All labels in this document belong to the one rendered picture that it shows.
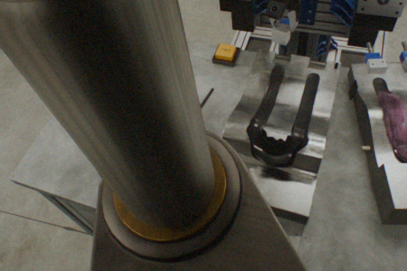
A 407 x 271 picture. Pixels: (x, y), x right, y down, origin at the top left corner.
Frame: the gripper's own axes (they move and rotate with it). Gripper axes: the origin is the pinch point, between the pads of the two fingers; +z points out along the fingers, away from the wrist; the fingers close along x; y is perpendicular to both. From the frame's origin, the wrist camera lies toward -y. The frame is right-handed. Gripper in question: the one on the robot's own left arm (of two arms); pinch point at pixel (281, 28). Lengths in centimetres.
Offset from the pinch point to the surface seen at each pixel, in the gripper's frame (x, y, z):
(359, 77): -26.6, -1.8, 9.6
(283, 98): -9.5, -20.8, 6.7
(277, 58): -1.1, -5.2, 8.3
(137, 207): -23, -82, -63
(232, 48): 16.1, -4.0, 11.4
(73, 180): 37, -69, 15
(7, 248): 99, -100, 95
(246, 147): -7.7, -41.6, 4.9
